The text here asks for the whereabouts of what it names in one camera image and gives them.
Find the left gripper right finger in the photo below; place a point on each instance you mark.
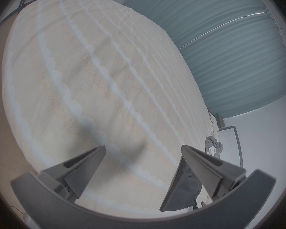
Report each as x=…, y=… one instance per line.
x=205, y=170

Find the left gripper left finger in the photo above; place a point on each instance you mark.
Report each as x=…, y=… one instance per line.
x=83, y=168

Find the black T-shirt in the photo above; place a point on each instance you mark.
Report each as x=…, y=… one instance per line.
x=183, y=189

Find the pile of clothes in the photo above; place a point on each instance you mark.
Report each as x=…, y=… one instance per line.
x=214, y=147

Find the bed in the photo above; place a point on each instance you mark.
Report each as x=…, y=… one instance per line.
x=97, y=80

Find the white printed pillow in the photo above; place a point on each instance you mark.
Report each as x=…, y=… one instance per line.
x=214, y=125

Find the grey bedside table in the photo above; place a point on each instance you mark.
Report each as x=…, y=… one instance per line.
x=220, y=120

